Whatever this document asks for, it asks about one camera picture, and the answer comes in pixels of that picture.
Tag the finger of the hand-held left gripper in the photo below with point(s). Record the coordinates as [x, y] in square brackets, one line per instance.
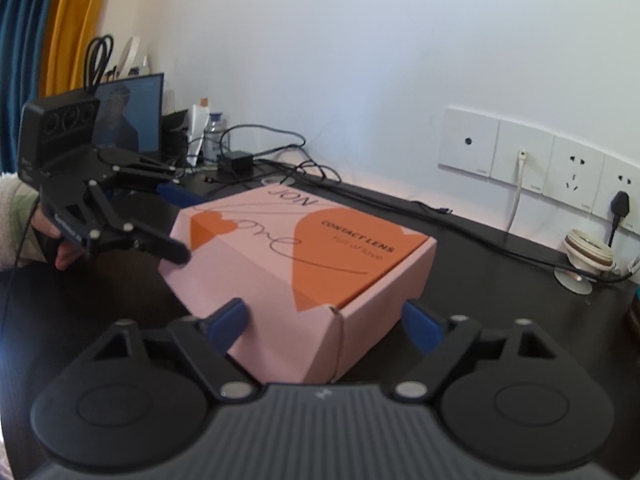
[180, 196]
[150, 242]

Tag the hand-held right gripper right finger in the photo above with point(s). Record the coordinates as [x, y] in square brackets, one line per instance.
[420, 330]

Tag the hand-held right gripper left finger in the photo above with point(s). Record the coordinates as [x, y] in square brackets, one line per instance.
[227, 327]

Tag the pink cardboard box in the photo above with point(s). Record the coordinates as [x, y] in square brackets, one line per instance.
[280, 300]

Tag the black desktop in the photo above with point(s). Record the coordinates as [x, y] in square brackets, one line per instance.
[475, 270]

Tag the person's left hand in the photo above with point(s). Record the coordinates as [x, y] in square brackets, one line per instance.
[47, 225]

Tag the black power adapter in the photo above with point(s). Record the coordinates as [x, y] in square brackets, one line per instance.
[235, 164]

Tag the tall white squeeze tube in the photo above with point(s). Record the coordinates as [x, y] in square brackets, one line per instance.
[197, 130]

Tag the clear water bottle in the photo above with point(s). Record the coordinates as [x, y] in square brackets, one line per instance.
[216, 132]

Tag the small screen device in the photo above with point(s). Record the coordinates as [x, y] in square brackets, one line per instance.
[130, 115]

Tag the blue curtain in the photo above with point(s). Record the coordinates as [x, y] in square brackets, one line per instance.
[20, 50]

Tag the white curved stand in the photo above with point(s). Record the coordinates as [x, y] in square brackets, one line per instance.
[127, 57]

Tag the orange curtain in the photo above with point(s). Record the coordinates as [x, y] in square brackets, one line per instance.
[75, 20]

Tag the round grey metal disc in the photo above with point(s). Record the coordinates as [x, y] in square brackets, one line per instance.
[572, 280]

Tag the cream collapsible cup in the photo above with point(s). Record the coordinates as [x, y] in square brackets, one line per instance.
[590, 252]

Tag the white power socket plate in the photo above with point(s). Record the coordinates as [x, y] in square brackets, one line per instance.
[625, 175]
[575, 170]

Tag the black power plug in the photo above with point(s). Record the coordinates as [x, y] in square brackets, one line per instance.
[620, 205]

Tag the white wall socket strip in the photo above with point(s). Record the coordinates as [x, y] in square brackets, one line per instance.
[465, 155]

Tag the white network wall plate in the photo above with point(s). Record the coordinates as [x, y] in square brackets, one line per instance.
[535, 160]

